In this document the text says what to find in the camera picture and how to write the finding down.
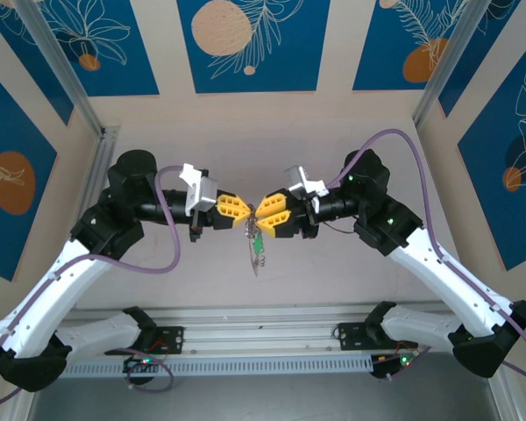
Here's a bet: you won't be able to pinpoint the black controller board with LEDs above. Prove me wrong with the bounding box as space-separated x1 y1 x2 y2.
122 353 159 387
370 353 417 381

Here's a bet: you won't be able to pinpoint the grey slotted cable duct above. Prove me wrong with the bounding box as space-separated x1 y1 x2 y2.
39 355 373 378

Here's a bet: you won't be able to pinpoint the blue floral wall panel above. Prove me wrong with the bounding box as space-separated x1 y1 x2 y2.
437 0 522 118
0 0 75 126
0 61 59 282
352 0 470 92
39 0 161 97
458 41 526 272
177 0 332 94

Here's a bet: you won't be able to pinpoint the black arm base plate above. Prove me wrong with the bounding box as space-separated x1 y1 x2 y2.
336 322 420 352
104 325 185 355

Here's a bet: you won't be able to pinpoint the aluminium frame post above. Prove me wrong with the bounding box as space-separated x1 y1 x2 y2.
12 0 106 137
411 0 486 128

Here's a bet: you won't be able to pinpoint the aluminium side frame rail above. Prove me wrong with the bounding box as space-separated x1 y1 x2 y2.
46 125 122 325

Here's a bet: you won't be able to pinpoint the aluminium front frame rails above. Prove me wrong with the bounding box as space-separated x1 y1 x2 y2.
19 304 501 365

